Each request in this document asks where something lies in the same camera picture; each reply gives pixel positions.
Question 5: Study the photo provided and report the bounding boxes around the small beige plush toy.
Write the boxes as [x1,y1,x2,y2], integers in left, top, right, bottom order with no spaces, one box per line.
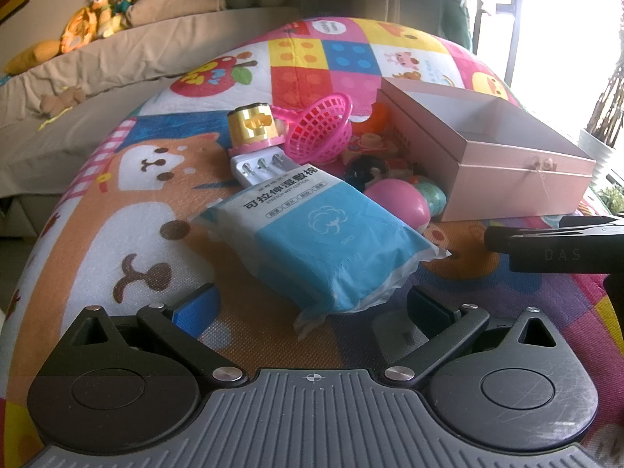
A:
[39,85,91,130]

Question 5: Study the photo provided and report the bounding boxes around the white plant pot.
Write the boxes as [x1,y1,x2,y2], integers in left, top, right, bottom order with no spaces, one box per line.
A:
[578,129,619,191]

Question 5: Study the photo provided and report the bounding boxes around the blue white cotton pad pack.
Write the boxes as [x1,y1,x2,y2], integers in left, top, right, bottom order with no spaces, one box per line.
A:
[192,166,452,339]

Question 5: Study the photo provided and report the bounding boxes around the pink plastic egg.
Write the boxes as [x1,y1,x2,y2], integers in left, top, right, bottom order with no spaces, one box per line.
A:
[365,178,432,230]

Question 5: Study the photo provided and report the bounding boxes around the green hanging clothing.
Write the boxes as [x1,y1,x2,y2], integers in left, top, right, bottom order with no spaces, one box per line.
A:
[439,0,475,50]

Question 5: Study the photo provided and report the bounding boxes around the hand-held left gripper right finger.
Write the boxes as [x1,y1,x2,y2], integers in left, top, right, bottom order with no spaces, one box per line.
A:
[384,285,564,382]

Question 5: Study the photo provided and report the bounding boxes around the beige pillow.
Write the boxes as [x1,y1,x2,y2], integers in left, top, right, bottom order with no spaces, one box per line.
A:
[127,0,230,27]

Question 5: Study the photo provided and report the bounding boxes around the colourful play mat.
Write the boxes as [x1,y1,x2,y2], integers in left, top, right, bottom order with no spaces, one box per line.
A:
[0,16,624,468]

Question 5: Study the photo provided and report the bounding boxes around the white ampoule tray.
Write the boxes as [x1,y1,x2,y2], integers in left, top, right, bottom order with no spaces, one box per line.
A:
[228,149,293,188]

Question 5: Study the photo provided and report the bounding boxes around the gold and pink toy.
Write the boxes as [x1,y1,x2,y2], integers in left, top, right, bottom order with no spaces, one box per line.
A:
[227,103,288,157]

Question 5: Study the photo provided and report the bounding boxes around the pink plastic scoop basket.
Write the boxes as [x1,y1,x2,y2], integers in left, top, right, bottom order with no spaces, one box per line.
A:
[270,94,354,167]

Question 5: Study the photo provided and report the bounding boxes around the pink cardboard box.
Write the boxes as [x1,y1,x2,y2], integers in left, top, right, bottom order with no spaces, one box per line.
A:
[378,77,598,222]

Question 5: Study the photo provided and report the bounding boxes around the beige bed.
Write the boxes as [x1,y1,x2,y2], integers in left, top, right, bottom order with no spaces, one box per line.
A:
[0,7,303,200]

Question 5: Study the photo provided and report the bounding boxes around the orange round plush toy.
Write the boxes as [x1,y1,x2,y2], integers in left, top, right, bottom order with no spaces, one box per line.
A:
[58,5,107,55]

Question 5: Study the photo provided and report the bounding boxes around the black round toy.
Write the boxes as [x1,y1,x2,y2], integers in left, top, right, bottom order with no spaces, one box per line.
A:
[344,156,391,192]

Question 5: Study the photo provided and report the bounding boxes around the green patterned egg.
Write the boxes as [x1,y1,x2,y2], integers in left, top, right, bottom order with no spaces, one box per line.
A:
[414,178,448,220]

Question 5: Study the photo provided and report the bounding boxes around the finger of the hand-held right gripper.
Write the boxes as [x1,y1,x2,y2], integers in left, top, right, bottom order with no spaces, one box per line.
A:
[484,214,624,254]

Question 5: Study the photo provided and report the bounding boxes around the orange plastic toy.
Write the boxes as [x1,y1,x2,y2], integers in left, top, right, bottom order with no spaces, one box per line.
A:
[351,102,397,137]

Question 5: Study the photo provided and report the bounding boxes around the yellow plush toy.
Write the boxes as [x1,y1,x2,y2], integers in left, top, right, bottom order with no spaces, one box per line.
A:
[5,39,62,76]

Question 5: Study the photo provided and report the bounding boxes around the plush doll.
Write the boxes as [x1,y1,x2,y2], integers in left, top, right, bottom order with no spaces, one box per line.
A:
[97,0,147,37]

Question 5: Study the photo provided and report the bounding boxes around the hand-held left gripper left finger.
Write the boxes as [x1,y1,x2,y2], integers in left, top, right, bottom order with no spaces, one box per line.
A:
[63,283,249,383]

